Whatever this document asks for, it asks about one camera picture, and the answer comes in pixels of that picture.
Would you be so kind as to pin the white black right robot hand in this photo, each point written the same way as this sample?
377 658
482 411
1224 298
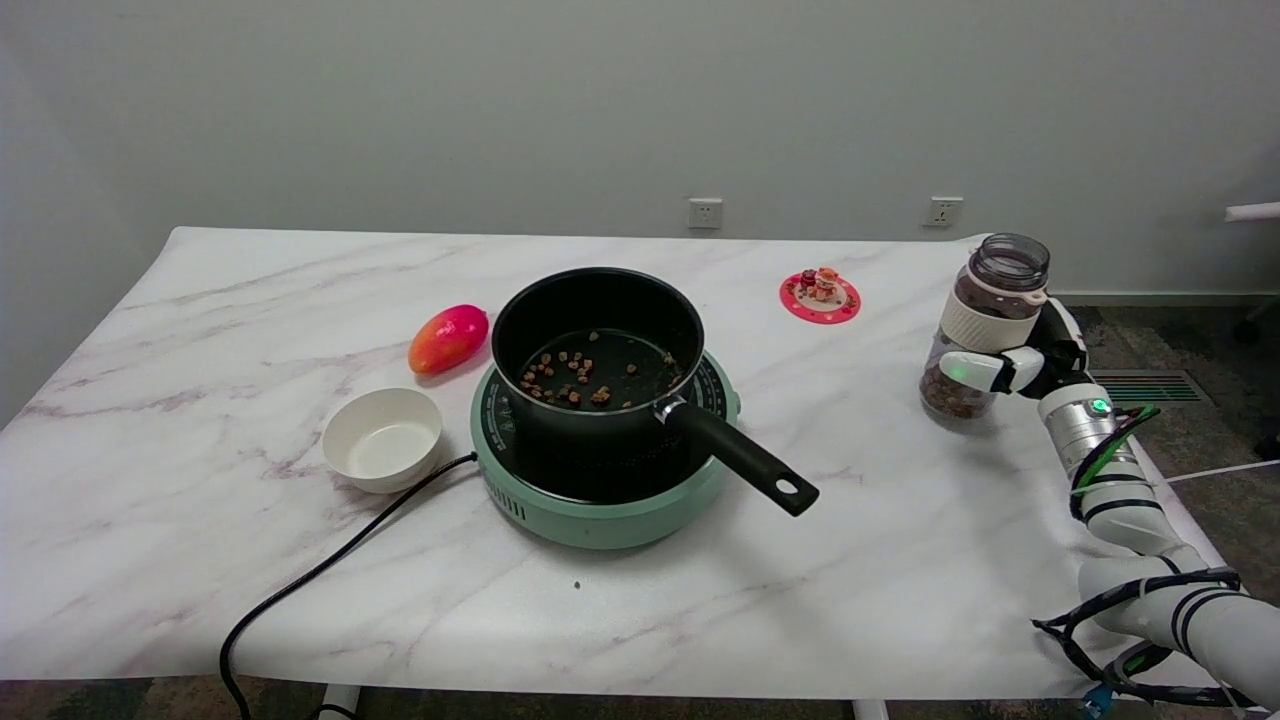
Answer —
1055 355

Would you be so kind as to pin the clear bottle with brown pellets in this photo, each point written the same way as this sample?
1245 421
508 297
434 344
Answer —
985 300

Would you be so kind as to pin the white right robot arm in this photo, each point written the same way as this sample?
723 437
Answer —
1130 510

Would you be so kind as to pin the striped floor vent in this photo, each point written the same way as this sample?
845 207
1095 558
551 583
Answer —
1160 387

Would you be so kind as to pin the pink round coaster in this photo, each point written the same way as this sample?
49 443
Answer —
845 300

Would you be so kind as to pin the small orange figurine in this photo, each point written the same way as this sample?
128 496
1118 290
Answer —
824 284

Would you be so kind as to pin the white pipe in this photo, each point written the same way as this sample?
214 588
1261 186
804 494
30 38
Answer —
1255 211

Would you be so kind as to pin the brown food pieces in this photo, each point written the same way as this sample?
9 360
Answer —
575 372

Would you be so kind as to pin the green induction cooker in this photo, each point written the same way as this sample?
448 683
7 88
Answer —
600 520

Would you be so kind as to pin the red orange mango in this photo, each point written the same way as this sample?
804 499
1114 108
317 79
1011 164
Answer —
448 339

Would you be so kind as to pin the white bowl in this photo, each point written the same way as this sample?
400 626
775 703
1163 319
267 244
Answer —
382 440

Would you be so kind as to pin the white wall socket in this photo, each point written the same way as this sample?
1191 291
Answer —
705 213
942 211

